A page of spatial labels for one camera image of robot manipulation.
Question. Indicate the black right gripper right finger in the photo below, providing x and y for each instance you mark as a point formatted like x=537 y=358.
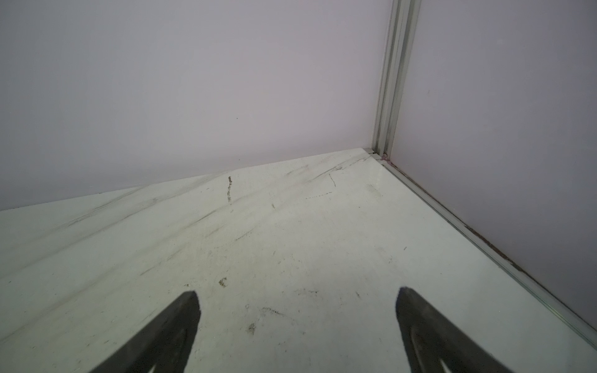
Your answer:
x=433 y=343

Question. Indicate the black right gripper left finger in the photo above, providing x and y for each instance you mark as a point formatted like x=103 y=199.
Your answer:
x=164 y=344

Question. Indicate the aluminium frame corner post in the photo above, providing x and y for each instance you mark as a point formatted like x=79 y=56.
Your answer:
x=399 y=43

